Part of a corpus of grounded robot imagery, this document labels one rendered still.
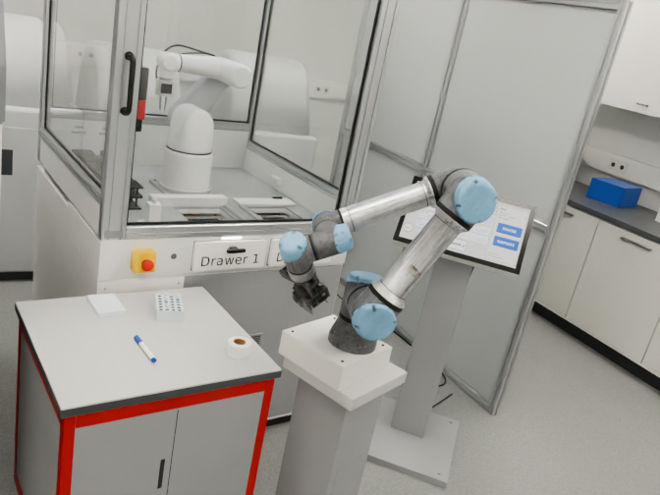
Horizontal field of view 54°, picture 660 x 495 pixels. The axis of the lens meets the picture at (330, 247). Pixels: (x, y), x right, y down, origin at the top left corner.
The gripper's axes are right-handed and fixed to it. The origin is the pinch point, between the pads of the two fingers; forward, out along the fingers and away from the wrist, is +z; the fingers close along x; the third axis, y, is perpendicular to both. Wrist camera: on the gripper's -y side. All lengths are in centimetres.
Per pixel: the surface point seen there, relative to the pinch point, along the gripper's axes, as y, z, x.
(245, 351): -0.8, -0.8, -24.8
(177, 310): -28.7, 0.4, -33.1
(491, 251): 3, 51, 77
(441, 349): 5, 92, 46
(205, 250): -50, 10, -12
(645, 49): -77, 144, 316
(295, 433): 16.5, 30.1, -27.3
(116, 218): -60, -17, -31
